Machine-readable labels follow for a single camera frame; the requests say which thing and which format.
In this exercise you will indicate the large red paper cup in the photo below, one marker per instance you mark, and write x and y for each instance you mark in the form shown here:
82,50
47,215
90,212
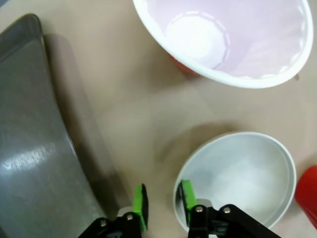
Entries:
230,42

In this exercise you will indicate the grey plastic tray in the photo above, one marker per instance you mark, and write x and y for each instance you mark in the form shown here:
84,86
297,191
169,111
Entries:
37,138

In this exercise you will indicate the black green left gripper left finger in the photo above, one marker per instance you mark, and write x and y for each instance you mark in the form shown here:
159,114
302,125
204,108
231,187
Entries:
138,210

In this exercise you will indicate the small red cup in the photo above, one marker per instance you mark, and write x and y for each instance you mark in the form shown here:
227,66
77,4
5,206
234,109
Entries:
307,193

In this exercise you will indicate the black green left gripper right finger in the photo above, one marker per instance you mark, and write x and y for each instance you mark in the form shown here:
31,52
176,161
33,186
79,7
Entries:
198,218

